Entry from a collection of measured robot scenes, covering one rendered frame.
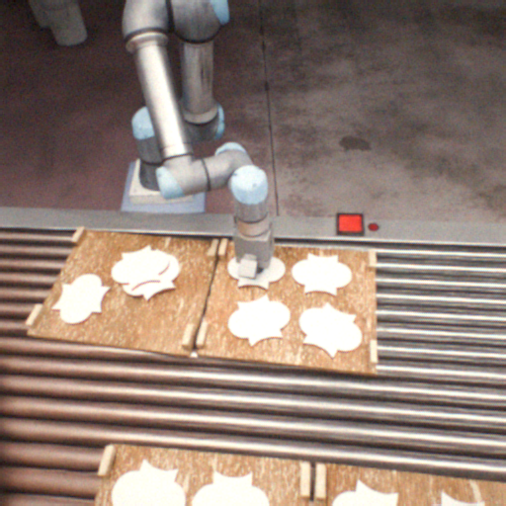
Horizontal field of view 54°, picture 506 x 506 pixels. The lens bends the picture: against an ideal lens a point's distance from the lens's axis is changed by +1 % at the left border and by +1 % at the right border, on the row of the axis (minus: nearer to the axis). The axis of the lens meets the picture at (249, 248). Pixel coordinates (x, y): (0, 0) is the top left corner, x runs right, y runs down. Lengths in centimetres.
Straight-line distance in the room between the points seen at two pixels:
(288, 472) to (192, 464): 19
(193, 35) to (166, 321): 68
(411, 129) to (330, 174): 66
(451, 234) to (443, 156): 177
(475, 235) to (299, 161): 175
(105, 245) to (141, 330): 31
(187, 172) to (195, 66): 34
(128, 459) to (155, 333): 29
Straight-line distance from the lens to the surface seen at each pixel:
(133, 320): 127
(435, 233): 147
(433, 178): 306
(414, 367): 121
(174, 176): 112
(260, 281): 127
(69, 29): 465
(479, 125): 353
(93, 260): 143
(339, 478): 107
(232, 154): 115
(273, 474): 107
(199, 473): 108
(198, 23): 125
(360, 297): 126
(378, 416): 115
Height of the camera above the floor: 196
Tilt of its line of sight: 49 degrees down
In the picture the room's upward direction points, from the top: 5 degrees counter-clockwise
